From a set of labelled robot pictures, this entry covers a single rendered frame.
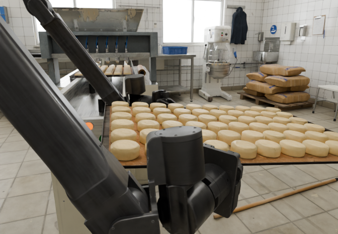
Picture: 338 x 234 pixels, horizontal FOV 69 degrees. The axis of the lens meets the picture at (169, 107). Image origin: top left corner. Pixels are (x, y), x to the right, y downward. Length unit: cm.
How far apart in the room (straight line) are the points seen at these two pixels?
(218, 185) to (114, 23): 147
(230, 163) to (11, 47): 30
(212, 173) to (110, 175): 15
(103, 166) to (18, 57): 14
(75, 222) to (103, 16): 117
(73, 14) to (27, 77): 144
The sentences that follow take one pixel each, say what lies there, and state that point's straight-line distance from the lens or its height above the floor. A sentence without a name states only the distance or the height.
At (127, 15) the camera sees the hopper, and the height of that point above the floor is 128.
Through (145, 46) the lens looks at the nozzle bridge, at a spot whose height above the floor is 109.
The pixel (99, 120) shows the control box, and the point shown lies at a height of 83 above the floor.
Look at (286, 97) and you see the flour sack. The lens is 448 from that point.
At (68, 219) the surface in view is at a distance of 123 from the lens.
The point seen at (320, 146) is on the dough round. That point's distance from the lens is 60.
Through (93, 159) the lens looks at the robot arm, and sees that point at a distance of 28.
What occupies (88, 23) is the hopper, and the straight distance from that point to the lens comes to 173.
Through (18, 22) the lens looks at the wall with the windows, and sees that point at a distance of 499.
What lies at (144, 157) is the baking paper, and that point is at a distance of 44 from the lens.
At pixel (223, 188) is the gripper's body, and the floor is 93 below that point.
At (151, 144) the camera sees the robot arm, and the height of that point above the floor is 101.
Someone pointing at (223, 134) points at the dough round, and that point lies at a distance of 54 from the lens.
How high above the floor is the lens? 112
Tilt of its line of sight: 15 degrees down
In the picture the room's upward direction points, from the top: straight up
